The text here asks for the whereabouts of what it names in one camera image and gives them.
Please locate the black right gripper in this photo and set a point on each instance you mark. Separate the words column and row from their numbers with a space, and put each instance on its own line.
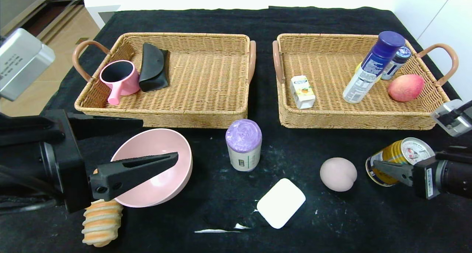
column 424, row 178

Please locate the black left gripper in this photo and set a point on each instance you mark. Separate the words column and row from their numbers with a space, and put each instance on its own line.
column 72, row 160

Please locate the gold drink can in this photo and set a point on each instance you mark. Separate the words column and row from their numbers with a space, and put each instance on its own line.
column 394, row 153

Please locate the pink bowl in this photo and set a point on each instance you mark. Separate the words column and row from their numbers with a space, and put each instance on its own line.
column 155, row 146

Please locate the mauve round peach bun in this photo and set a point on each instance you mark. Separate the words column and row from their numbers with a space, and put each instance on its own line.
column 337, row 175

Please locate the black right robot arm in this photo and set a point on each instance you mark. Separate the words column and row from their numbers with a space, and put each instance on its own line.
column 457, row 179

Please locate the wicker basket holding pink mug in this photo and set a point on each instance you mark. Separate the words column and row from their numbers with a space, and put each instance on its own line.
column 206, row 83

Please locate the wicker basket holding food items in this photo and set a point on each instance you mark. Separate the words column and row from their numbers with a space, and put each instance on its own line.
column 328, row 68

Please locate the striped orange bread roll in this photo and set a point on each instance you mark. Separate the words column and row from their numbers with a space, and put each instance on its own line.
column 101, row 223

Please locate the red peach fruit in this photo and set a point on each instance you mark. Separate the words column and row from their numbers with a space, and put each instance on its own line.
column 405, row 87

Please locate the black glasses case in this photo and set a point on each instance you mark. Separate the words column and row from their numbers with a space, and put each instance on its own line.
column 153, row 68

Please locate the blue cap spray can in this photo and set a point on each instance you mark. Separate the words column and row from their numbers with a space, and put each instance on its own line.
column 368, row 72

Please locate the small dark blue bottle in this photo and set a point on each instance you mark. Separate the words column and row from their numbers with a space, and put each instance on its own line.
column 396, row 63

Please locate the white soap bar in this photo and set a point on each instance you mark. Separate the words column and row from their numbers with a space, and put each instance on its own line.
column 280, row 203

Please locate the small white juice carton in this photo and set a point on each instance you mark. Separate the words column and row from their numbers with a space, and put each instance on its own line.
column 302, row 94

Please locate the purple-lidded white jar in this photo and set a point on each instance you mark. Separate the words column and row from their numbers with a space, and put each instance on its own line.
column 243, row 138

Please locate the grey metal shelf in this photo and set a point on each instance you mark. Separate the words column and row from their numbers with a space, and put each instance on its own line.
column 37, row 2

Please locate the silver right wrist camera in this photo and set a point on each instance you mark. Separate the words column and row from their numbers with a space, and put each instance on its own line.
column 451, row 125

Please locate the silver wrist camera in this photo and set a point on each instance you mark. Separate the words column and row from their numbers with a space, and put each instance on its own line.
column 451, row 125
column 22, row 65

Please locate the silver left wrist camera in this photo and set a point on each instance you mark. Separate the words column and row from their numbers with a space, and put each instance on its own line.
column 22, row 65

